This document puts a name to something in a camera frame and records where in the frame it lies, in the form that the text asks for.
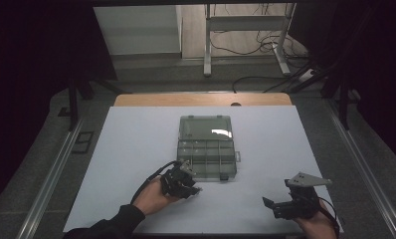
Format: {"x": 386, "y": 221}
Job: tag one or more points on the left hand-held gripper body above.
{"x": 176, "y": 181}

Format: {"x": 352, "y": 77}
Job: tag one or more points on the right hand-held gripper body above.
{"x": 300, "y": 205}

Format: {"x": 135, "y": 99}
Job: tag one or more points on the clear grey compartment box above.
{"x": 206, "y": 156}

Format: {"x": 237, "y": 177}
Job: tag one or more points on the person's left hand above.
{"x": 153, "y": 197}

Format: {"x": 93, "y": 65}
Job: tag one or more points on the person's right hand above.
{"x": 318, "y": 229}

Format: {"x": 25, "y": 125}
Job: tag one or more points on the white table mat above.
{"x": 126, "y": 149}

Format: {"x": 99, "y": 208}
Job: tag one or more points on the dark table grommet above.
{"x": 236, "y": 104}

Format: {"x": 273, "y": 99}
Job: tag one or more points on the black metal stand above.
{"x": 73, "y": 103}
{"x": 344, "y": 106}

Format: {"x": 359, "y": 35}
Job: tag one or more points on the white power strip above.
{"x": 306, "y": 75}

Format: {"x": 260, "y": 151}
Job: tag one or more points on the dark curtain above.
{"x": 385, "y": 66}
{"x": 27, "y": 83}

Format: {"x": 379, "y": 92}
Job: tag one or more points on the white cabinet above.
{"x": 136, "y": 30}

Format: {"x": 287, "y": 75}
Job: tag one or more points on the aluminium floor rail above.
{"x": 365, "y": 166}
{"x": 53, "y": 176}

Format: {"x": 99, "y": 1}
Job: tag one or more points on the white desk frame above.
{"x": 207, "y": 49}

